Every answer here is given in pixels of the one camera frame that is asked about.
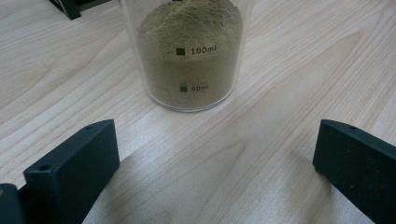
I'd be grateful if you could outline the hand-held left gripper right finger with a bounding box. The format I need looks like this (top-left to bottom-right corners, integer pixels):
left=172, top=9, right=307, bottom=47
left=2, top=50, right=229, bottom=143
left=312, top=119, right=396, bottom=224

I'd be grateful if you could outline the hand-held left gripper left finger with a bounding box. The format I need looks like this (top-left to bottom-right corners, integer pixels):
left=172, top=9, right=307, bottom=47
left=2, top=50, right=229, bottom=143
left=18, top=119, right=120, bottom=224

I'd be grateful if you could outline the clear powder jar white lid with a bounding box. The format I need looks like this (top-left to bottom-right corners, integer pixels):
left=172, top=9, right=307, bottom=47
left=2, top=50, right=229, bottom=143
left=118, top=0, right=255, bottom=113

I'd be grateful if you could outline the black metal shelf rack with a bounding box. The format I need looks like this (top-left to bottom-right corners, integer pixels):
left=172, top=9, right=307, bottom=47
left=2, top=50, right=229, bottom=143
left=49, top=0, right=113, bottom=21

